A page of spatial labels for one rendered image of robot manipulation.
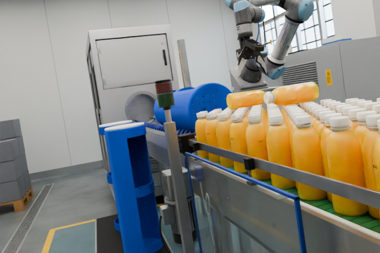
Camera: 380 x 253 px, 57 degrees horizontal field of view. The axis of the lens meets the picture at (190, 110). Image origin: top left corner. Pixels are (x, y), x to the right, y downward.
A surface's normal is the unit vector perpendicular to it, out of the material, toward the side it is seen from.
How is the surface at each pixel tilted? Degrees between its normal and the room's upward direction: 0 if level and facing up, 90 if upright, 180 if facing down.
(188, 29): 90
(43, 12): 90
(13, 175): 90
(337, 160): 90
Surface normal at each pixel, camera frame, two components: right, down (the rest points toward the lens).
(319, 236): -0.94, 0.15
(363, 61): 0.26, 0.01
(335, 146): -0.77, -0.07
